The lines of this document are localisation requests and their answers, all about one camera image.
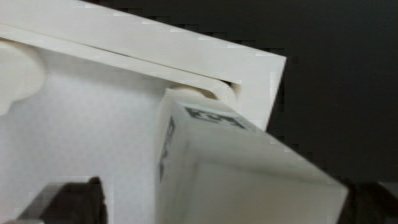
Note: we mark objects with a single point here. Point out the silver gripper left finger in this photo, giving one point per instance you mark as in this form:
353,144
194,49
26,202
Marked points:
68,204

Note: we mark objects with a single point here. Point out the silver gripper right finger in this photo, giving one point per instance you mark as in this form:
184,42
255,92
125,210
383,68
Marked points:
370,207

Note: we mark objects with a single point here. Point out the white desk top tray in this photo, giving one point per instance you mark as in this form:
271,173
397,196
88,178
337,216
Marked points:
79,106

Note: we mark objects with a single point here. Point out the white U-shaped fence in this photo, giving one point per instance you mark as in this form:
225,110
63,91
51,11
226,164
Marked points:
138,44

